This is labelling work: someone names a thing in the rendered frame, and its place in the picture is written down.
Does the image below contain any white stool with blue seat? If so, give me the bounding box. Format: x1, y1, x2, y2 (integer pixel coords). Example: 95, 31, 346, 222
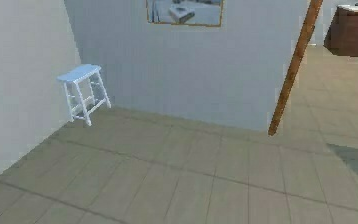
56, 63, 112, 127

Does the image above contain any dark brown wooden cabinet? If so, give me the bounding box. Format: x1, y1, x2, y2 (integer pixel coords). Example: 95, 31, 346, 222
323, 4, 358, 59

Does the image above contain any framed picture with gold frame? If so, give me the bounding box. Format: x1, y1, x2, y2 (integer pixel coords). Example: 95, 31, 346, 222
145, 0, 225, 28

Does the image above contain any brown wooden door frame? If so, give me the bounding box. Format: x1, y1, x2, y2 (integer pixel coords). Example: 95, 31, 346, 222
267, 0, 324, 137

